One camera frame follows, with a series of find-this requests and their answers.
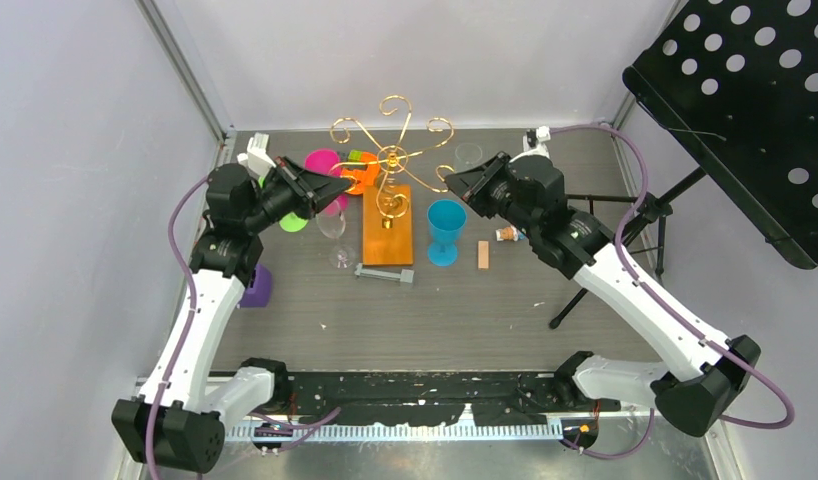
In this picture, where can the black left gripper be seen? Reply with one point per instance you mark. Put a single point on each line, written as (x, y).
(306, 187)

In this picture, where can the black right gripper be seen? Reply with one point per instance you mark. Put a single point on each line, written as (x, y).
(472, 186)

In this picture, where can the blue plastic wine glass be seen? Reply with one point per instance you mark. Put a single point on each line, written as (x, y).
(446, 221)

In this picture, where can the green plastic wine glass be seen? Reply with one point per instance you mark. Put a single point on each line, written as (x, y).
(291, 222)

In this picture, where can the gold wire wine glass rack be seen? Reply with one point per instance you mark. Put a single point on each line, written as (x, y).
(387, 206)

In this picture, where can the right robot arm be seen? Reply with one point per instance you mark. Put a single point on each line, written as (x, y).
(698, 374)

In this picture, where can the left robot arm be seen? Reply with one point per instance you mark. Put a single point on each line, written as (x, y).
(174, 422)

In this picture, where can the pink plastic wine glass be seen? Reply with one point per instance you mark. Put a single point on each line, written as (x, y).
(324, 161)

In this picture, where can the clear wine glass back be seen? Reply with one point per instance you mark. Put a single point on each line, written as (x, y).
(467, 156)

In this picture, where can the clear wine glass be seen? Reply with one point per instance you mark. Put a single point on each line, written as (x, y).
(467, 156)
(331, 222)

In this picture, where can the clear wine glass left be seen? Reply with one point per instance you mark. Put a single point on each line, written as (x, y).
(331, 222)

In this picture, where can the orange plastic bowl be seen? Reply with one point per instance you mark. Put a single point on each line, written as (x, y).
(363, 173)

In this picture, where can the small wooden block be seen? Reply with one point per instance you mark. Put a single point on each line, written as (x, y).
(483, 255)

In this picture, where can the grey bolt tool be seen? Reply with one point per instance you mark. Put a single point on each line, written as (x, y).
(404, 277)

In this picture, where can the purple box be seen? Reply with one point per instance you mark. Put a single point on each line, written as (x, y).
(259, 291)

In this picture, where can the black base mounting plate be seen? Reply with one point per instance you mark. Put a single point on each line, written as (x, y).
(426, 399)

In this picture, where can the black perforated music stand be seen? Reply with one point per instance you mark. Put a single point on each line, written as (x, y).
(728, 96)

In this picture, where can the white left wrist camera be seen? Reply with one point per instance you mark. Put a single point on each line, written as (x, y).
(255, 157)

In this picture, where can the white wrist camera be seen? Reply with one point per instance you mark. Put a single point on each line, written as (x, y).
(255, 157)
(535, 140)

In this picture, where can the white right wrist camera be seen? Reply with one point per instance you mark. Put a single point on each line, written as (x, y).
(535, 140)

